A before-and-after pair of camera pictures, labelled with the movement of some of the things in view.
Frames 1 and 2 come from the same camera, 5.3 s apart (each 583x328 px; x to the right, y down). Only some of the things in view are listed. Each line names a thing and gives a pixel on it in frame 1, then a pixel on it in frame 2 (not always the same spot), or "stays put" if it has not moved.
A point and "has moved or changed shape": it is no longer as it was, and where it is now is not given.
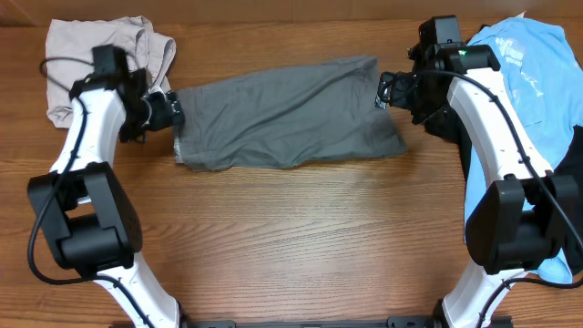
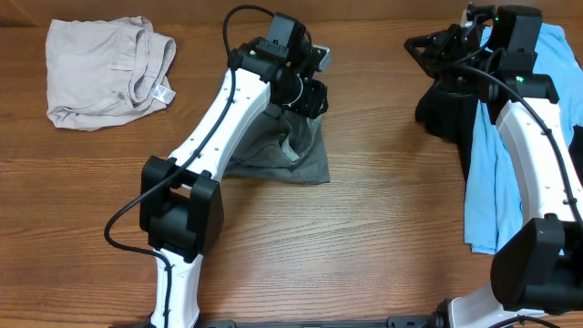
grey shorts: (316, 110) has moved or changed shape
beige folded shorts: (76, 40) stays put
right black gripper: (400, 83) → (434, 49)
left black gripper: (165, 117) → (315, 89)
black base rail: (391, 322) stays put
